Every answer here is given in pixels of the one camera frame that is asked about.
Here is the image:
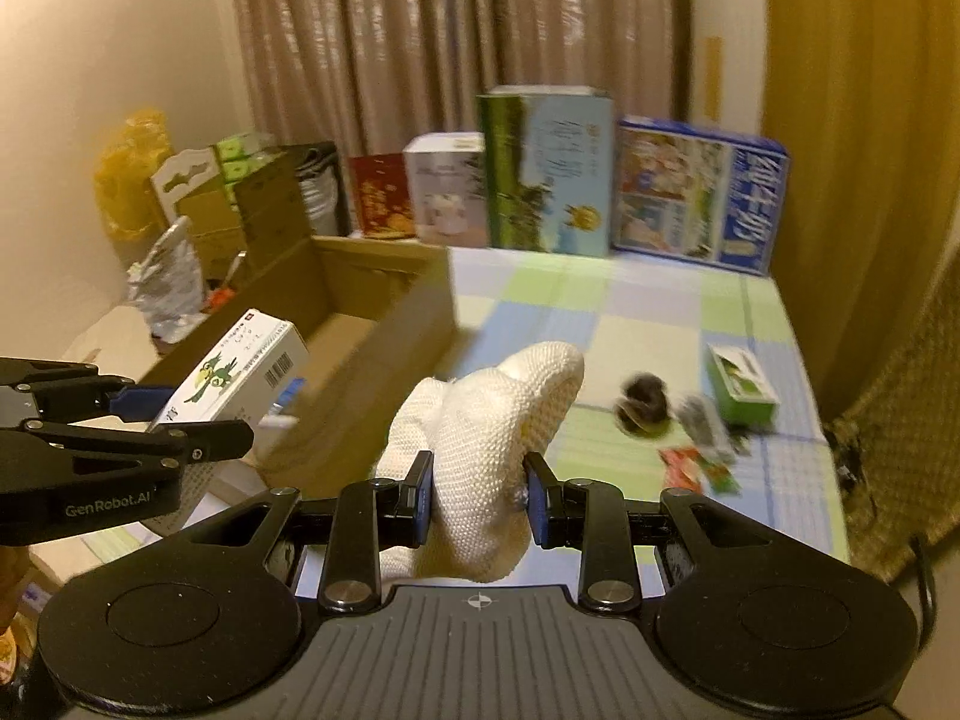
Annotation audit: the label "beige curtain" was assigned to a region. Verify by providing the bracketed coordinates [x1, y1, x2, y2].
[225, 0, 692, 160]

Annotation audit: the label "white box with bird print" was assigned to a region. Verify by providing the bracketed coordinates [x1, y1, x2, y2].
[148, 308, 311, 470]

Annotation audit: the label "white cut-out cardboard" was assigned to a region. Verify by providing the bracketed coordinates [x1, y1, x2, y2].
[149, 145, 227, 230]

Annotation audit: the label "green milk carton box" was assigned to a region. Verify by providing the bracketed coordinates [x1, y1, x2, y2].
[475, 87, 617, 258]

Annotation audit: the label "wicker chair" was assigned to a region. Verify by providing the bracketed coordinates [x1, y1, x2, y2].
[823, 246, 960, 635]

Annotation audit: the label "white humidifier box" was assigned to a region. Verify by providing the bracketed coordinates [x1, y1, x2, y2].
[403, 132, 489, 248]

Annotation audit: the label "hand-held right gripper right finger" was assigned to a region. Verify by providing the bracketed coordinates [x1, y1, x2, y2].
[523, 451, 790, 613]

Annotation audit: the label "red green snack packet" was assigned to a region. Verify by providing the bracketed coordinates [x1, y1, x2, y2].
[658, 445, 741, 497]

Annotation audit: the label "clear dark snack packet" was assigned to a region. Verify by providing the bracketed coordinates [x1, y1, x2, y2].
[675, 394, 751, 460]

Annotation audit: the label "black white striped bag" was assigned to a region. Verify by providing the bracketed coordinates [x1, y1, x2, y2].
[295, 140, 354, 238]

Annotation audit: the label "yellow-brown wooden panel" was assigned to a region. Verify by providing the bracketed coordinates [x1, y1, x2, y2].
[759, 0, 960, 421]

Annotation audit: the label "white knit glove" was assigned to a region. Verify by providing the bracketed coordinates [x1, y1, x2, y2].
[373, 341, 586, 584]

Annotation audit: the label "yellow plastic bag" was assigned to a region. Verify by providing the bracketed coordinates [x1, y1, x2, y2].
[93, 110, 176, 242]

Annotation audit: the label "small brown cardboard box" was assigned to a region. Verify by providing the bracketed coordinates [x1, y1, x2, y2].
[183, 186, 250, 280]

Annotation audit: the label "small green box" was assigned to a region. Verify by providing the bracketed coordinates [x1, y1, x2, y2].
[704, 342, 782, 429]

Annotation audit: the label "green tissue packs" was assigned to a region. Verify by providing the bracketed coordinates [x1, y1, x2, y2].
[213, 130, 284, 185]

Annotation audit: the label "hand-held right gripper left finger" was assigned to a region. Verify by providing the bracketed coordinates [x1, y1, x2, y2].
[169, 450, 436, 613]

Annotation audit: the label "dark round snack packet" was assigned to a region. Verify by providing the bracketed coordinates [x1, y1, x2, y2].
[613, 373, 671, 438]

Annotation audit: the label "blue milk carton box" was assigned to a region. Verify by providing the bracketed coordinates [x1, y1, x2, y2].
[610, 115, 791, 275]

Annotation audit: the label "red gift box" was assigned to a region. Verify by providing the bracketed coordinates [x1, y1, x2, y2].
[346, 153, 416, 238]

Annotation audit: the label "cream cartoon print sheet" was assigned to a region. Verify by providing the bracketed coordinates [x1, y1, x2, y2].
[22, 300, 301, 616]

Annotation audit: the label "tall brown cardboard box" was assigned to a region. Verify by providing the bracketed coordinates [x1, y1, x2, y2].
[233, 156, 314, 272]

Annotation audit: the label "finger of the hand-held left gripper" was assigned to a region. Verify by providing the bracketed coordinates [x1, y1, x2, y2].
[0, 418, 254, 497]
[0, 357, 176, 430]

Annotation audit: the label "silver foil bag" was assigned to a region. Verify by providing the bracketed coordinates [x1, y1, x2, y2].
[125, 215, 208, 343]

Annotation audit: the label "checked bedsheet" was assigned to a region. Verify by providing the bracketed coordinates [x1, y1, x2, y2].
[289, 243, 854, 595]

